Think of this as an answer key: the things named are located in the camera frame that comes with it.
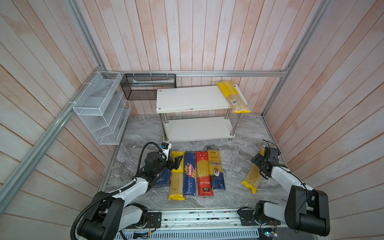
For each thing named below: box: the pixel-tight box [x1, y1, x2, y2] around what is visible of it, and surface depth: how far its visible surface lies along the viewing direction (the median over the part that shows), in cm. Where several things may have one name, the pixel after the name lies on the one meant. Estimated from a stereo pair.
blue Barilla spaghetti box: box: [183, 151, 196, 196], surface depth 87 cm
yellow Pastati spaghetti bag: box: [168, 151, 185, 201], surface depth 85 cm
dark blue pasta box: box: [154, 168, 171, 186], surface depth 81 cm
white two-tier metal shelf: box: [156, 84, 247, 142], surface depth 87 cm
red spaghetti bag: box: [195, 151, 214, 197], surface depth 88 cm
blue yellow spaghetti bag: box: [207, 149, 226, 191], surface depth 90 cm
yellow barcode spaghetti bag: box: [216, 81, 251, 114], surface depth 80 cm
